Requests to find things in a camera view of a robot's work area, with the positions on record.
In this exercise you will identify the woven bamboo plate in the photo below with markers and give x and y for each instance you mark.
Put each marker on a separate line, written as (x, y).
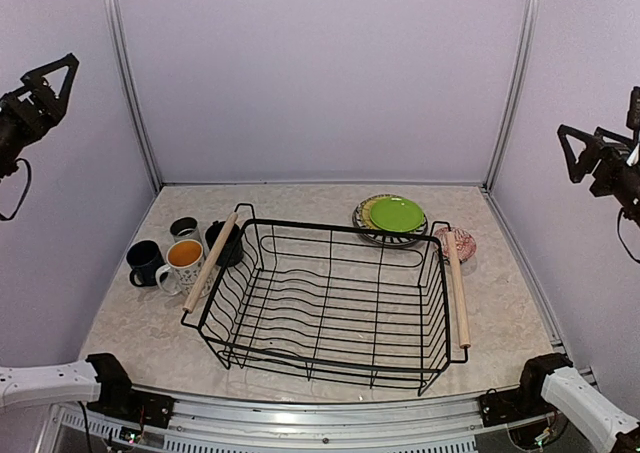
(362, 213)

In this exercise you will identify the white brown banded cup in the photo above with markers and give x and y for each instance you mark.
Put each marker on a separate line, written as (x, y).
(185, 228)

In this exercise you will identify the aluminium front rail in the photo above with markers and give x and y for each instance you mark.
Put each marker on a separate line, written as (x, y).
(208, 424)

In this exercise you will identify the green plastic plate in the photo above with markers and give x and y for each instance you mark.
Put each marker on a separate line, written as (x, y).
(396, 214)

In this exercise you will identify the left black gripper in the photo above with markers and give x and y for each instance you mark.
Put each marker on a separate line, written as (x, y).
(40, 122)

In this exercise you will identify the black white striped plate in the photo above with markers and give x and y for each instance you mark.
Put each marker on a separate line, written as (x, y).
(395, 238)

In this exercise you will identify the navy blue mug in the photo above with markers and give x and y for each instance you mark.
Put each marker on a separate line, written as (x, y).
(144, 258)

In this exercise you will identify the white floral patterned mug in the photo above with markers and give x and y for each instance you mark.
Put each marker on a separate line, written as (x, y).
(183, 264)

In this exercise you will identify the left aluminium corner post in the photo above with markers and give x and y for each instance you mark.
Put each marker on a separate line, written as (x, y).
(125, 72)

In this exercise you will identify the aluminium corner post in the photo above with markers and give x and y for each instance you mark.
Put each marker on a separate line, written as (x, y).
(516, 85)
(125, 72)

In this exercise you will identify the right aluminium corner post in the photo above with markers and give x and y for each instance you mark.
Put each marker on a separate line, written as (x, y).
(516, 85)

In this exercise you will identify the blue white patterned bowl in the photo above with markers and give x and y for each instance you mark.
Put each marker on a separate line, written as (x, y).
(465, 243)

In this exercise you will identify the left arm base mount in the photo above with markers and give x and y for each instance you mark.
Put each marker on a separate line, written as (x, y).
(132, 403)

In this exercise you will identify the black wire dish rack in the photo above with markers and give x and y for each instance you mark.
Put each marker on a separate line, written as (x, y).
(319, 302)

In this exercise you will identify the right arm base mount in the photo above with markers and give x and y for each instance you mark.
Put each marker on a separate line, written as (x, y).
(524, 401)

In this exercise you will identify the dark teal mug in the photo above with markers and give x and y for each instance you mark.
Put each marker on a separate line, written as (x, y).
(232, 252)

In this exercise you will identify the left wooden rack handle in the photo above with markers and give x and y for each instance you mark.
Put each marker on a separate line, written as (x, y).
(210, 263)

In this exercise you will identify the wooden rack handle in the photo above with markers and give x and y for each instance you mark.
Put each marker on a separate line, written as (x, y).
(210, 263)
(458, 291)

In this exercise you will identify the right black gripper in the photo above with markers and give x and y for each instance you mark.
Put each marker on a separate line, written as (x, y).
(614, 155)

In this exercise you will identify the right wooden rack handle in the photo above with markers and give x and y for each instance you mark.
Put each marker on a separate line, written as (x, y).
(458, 291)

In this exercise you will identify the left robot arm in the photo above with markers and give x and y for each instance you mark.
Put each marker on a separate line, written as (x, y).
(37, 386)

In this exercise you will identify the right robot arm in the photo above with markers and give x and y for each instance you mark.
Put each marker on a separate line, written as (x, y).
(608, 428)

